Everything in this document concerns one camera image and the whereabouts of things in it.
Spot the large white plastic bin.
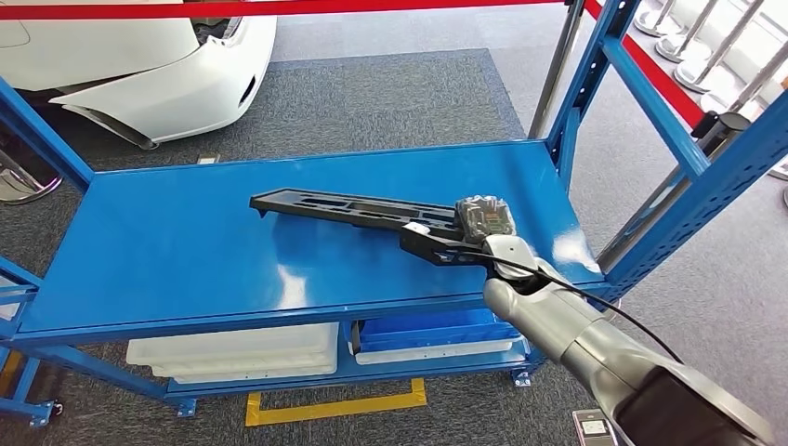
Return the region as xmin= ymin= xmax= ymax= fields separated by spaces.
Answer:
xmin=125 ymin=322 xmax=341 ymax=387

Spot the long black plastic part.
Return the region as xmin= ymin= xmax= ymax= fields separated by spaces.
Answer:
xmin=249 ymin=188 xmax=469 ymax=243

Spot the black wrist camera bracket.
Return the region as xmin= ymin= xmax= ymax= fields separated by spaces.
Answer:
xmin=399 ymin=226 xmax=493 ymax=269

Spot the blue plastic bin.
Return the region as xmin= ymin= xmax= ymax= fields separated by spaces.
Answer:
xmin=355 ymin=308 xmax=524 ymax=355

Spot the steel floor socket box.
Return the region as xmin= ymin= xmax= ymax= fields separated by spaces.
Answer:
xmin=571 ymin=408 xmax=619 ymax=446

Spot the red barrier belt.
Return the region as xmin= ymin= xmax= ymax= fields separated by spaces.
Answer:
xmin=581 ymin=0 xmax=707 ymax=130
xmin=0 ymin=0 xmax=568 ymax=21

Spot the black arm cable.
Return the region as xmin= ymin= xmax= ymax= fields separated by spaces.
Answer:
xmin=458 ymin=249 xmax=686 ymax=365

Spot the blue metal shelf rack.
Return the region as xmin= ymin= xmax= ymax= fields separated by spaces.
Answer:
xmin=0 ymin=0 xmax=788 ymax=429

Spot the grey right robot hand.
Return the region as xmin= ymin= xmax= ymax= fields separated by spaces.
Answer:
xmin=453 ymin=194 xmax=517 ymax=245

